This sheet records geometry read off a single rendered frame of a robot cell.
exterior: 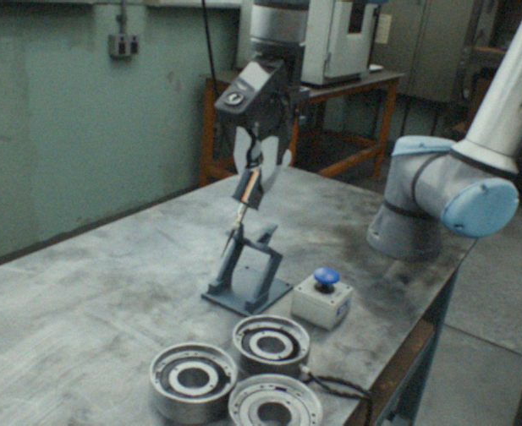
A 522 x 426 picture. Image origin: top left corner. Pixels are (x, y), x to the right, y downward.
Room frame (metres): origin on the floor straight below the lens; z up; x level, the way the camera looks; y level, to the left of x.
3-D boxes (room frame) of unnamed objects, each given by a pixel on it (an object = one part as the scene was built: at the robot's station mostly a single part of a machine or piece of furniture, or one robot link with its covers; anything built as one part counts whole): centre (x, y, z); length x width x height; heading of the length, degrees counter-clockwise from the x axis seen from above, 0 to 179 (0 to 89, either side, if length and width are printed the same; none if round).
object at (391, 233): (1.02, -0.30, 0.85); 0.15 x 0.15 x 0.10
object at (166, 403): (0.51, 0.06, 0.82); 0.10 x 0.10 x 0.04
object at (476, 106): (3.85, -1.60, 0.64); 0.49 x 0.40 x 0.37; 64
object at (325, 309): (0.73, -0.12, 0.82); 0.08 x 0.07 x 0.05; 149
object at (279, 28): (0.76, 0.01, 1.22); 0.08 x 0.08 x 0.05
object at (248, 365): (0.59, -0.03, 0.82); 0.10 x 0.10 x 0.04
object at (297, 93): (0.77, 0.00, 1.14); 0.09 x 0.08 x 0.12; 150
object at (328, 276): (0.73, -0.11, 0.85); 0.04 x 0.04 x 0.05
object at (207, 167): (3.37, -0.24, 0.39); 1.50 x 0.62 x 0.78; 149
